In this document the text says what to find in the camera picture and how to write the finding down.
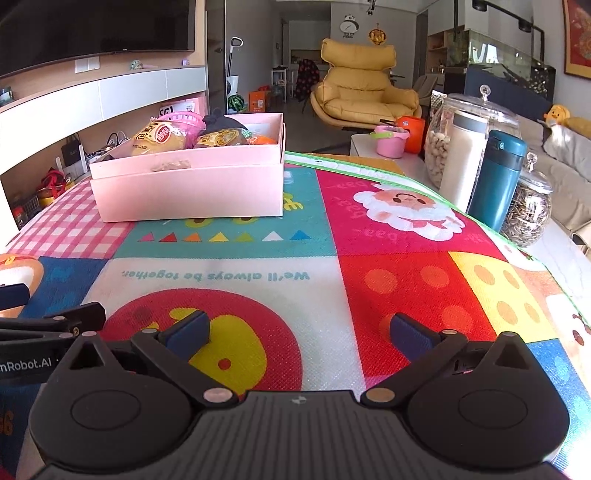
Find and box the wooden and white wall cabinet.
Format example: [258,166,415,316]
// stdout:
[0,0,209,234]

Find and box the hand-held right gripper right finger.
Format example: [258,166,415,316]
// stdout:
[360,312,529,409]

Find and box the glass jar of sunflower seeds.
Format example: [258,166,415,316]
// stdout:
[501,152,554,248]

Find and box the white thermos flask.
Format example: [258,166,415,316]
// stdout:
[438,112,489,214]

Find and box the white stick vacuum cleaner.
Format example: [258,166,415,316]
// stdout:
[224,36,246,112]

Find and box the golden snack pack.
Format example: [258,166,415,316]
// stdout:
[198,128,253,149]

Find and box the pink cardboard box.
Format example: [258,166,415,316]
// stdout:
[89,112,286,223]

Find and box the bundle of grey cables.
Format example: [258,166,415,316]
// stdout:
[87,130,131,163]

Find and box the colourful printed play mat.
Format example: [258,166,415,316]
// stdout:
[0,151,591,480]

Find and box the black flat television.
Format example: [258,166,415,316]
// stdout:
[0,0,197,78]

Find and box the yellow chips bag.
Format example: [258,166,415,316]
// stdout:
[131,117,195,156]

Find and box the yellow plush toy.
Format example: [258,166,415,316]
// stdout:
[543,103,571,127]

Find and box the pink and white carton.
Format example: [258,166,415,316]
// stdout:
[159,96,206,123]

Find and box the pink plastic basket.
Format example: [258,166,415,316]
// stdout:
[158,110,207,136]

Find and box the dark spotted cloth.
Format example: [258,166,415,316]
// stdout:
[295,58,320,105]

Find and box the black router box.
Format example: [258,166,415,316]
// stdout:
[61,136,85,168]

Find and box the yellow padded armchair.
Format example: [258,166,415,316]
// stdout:
[309,37,424,133]

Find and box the white small rack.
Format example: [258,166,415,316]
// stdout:
[271,66,290,100]

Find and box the black ceiling track light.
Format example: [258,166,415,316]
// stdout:
[473,0,546,33]

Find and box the yellow box with red straps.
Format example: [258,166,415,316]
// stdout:
[38,167,75,209]

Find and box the glass jar of peanuts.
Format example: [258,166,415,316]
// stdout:
[424,84,523,205]

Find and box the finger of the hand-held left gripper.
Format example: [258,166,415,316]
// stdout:
[0,302,107,343]
[0,283,31,319]

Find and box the dark grey plush toy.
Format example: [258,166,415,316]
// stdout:
[201,113,250,136]

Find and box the teal thermos flask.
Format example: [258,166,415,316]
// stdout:
[467,130,528,234]

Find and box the framed red wall picture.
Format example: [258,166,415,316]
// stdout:
[562,0,591,77]

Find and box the glass aquarium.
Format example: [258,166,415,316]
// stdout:
[454,30,557,101]

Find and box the orange plastic cup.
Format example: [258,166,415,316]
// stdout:
[394,116,426,154]

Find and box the pink toy bucket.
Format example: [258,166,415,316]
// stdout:
[371,123,410,158]

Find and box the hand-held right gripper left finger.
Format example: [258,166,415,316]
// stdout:
[68,310,237,409]

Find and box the white side table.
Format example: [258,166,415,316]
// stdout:
[349,132,440,161]

